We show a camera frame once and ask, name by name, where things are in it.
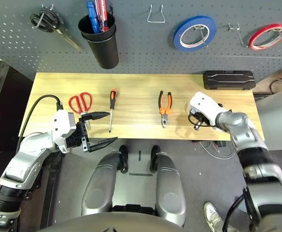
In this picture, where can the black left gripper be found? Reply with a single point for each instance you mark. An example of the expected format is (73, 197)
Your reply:
(79, 137)

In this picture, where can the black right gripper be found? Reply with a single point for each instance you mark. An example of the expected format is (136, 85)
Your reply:
(200, 122)

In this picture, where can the orange black screwdriver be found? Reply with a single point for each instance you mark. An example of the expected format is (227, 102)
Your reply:
(112, 99)

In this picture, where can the orange black pliers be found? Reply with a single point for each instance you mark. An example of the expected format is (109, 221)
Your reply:
(165, 111)

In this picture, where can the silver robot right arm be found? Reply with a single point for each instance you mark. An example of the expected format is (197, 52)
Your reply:
(240, 125)

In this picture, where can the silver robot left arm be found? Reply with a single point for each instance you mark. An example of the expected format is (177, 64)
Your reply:
(27, 154)

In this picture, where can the grey metal pegboard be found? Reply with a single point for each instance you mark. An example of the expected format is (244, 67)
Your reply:
(143, 48)

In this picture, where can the black power adapter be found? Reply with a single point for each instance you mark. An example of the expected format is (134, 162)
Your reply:
(221, 143)

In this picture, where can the black robot left foot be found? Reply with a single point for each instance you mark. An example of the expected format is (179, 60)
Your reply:
(124, 159)

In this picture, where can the black robot foot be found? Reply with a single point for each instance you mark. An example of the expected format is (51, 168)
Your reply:
(124, 159)
(155, 158)

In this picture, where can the short black floor tape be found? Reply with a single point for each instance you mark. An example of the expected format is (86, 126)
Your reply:
(139, 155)

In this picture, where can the black plastic tool case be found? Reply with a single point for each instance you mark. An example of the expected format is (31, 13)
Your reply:
(228, 81)

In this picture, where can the silver robot left leg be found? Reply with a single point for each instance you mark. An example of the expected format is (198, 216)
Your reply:
(100, 186)

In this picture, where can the silver robot leg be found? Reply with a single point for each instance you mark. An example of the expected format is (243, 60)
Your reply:
(100, 186)
(170, 188)

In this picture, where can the black robot right foot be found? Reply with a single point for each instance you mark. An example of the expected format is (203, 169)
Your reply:
(155, 158)

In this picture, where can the long black floor tape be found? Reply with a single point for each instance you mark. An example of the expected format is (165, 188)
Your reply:
(141, 174)

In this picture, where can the silver robot right leg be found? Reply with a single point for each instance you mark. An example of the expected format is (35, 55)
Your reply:
(170, 188)

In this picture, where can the black plastic cup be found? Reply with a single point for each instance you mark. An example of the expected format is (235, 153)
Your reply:
(85, 27)
(104, 55)

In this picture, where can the blue tape roll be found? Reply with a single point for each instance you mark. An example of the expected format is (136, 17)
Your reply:
(177, 36)

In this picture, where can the double prong metal hook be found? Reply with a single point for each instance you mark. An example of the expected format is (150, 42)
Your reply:
(241, 36)

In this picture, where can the grey robot torso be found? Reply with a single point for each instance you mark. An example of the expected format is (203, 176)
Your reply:
(107, 224)

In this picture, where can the white worn sneaker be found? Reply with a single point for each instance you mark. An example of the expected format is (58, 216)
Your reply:
(212, 216)

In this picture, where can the red tape roll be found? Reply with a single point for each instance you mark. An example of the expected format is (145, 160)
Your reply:
(251, 41)

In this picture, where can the metal scissors peg hook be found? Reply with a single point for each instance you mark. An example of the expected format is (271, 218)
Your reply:
(42, 17)

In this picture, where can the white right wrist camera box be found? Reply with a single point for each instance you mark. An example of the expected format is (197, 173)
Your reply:
(203, 104)

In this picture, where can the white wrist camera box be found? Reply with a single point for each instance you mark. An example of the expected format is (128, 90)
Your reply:
(61, 125)
(203, 104)

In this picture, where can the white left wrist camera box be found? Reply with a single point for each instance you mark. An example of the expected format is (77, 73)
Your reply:
(61, 125)

